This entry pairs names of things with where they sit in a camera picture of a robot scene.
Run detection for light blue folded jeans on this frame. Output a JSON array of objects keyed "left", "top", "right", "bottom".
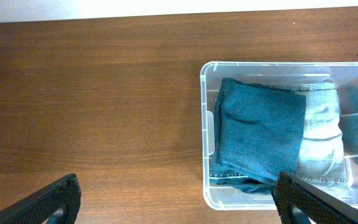
[{"left": 295, "top": 82, "right": 348, "bottom": 189}]

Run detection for clear plastic storage bin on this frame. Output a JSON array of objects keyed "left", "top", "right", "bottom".
[{"left": 200, "top": 62, "right": 358, "bottom": 210}]

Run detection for dark blue jeans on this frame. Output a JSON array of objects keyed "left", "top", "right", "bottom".
[{"left": 209, "top": 78, "right": 306, "bottom": 194}]

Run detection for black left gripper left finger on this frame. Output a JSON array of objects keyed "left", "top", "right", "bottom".
[{"left": 0, "top": 174, "right": 81, "bottom": 223}]

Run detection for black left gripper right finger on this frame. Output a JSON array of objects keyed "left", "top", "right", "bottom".
[{"left": 272, "top": 172, "right": 358, "bottom": 224}]

